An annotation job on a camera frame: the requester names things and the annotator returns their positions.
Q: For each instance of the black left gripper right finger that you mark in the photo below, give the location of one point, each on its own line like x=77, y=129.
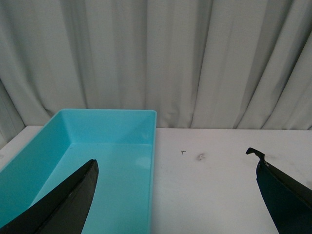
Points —
x=289, y=202

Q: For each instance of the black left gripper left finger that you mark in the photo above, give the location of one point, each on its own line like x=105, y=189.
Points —
x=63, y=210

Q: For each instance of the turquoise plastic storage bin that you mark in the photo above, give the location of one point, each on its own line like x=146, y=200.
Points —
x=123, y=144

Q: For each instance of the white pleated curtain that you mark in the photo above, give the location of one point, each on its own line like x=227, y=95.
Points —
x=225, y=64

